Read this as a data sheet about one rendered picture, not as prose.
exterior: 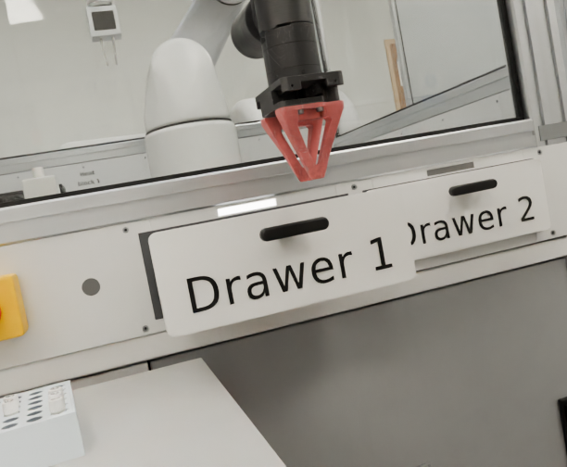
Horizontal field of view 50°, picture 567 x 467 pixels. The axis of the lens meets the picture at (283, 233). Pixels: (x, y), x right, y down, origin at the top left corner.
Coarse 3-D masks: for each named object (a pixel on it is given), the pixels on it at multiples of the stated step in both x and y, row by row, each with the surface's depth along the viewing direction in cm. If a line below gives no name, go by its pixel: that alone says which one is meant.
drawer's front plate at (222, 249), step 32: (384, 192) 69; (224, 224) 64; (256, 224) 64; (352, 224) 68; (384, 224) 69; (160, 256) 62; (192, 256) 63; (224, 256) 64; (256, 256) 64; (288, 256) 65; (320, 256) 67; (352, 256) 68; (384, 256) 69; (160, 288) 62; (224, 288) 63; (256, 288) 64; (288, 288) 65; (320, 288) 66; (352, 288) 68; (192, 320) 63; (224, 320) 63
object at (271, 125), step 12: (312, 84) 61; (312, 96) 62; (324, 96) 60; (336, 96) 61; (264, 120) 64; (276, 120) 64; (312, 120) 65; (276, 132) 64; (312, 132) 65; (276, 144) 65; (312, 144) 65; (288, 156) 64; (312, 156) 65; (300, 168) 65; (300, 180) 65
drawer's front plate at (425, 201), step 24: (504, 168) 90; (528, 168) 91; (408, 192) 86; (432, 192) 87; (480, 192) 89; (504, 192) 90; (528, 192) 91; (408, 216) 85; (432, 216) 87; (456, 216) 88; (504, 216) 90; (528, 216) 91; (432, 240) 87; (456, 240) 88; (480, 240) 89
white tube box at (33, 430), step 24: (0, 408) 55; (24, 408) 54; (48, 408) 52; (72, 408) 51; (0, 432) 48; (24, 432) 48; (48, 432) 49; (72, 432) 49; (0, 456) 47; (24, 456) 48; (48, 456) 49; (72, 456) 49
